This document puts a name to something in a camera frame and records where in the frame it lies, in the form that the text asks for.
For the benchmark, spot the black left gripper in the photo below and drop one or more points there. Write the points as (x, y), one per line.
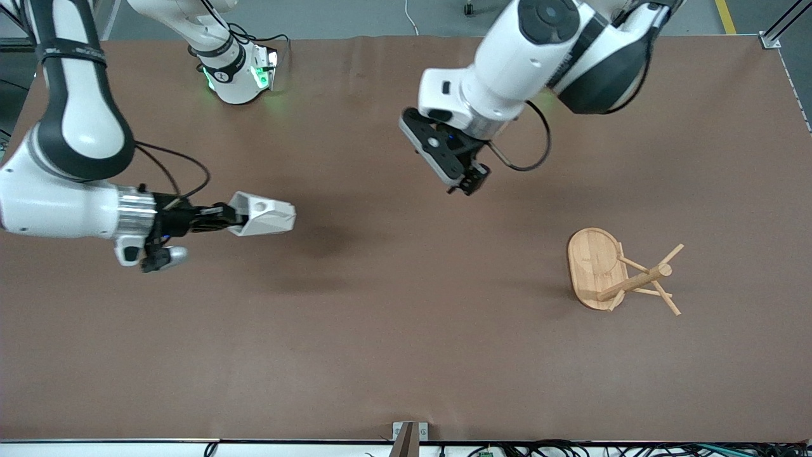
(474, 154)

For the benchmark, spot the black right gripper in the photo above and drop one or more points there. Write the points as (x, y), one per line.
(172, 221)

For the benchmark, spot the white faceted cup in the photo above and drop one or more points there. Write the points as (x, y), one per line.
(266, 216)

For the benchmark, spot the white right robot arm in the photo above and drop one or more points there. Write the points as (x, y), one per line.
(76, 127)

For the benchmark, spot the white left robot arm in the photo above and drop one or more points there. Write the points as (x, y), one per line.
(526, 57)

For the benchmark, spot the wooden cup rack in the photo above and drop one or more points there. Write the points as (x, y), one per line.
(593, 266)

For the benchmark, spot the brown table cover sheet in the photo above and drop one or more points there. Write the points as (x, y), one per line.
(406, 317)

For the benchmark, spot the metal table edge bracket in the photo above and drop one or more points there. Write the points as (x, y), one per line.
(398, 429)

